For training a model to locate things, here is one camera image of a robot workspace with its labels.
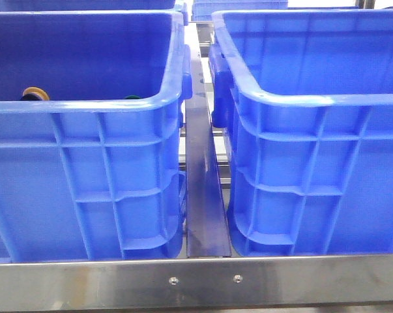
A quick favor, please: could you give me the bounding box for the yellow mushroom push button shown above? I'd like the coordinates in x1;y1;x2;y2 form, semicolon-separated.
20;86;50;101

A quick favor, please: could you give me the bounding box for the blue plastic source crate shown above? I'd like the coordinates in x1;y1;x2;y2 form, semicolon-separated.
0;10;192;263

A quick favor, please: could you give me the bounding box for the blue plastic target crate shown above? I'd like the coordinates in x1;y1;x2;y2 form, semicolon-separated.
210;9;393;256

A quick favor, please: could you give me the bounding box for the metal roller conveyor rack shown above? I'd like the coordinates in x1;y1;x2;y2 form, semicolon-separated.
185;22;231;190

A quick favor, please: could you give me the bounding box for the blue crate right rear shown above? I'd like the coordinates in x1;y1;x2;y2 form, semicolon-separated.
192;0;288;22

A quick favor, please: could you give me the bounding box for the blue crate behind source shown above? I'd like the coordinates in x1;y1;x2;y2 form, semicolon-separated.
0;0;187;12

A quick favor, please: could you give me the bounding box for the dark metal divider rail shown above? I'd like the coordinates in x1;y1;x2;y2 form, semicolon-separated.
184;45;233;258

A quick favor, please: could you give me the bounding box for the steel front rail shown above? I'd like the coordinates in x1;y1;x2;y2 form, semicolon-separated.
0;254;393;312

